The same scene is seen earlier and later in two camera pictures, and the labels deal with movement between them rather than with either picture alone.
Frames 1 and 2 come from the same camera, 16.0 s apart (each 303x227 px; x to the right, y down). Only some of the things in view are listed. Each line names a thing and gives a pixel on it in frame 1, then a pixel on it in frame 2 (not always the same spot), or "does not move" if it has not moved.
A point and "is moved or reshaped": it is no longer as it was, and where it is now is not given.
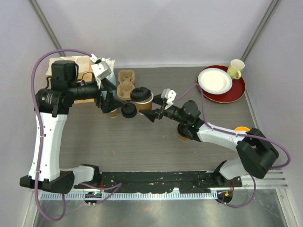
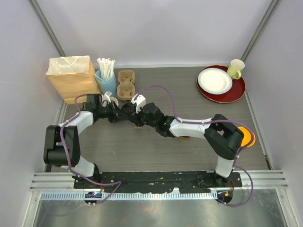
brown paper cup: (146, 104) is moved or reshaped
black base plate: (184, 182) does not move
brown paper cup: (182, 138) does not move
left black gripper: (111, 102) -> (117, 115)
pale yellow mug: (235, 67) does not move
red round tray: (237, 89) does not move
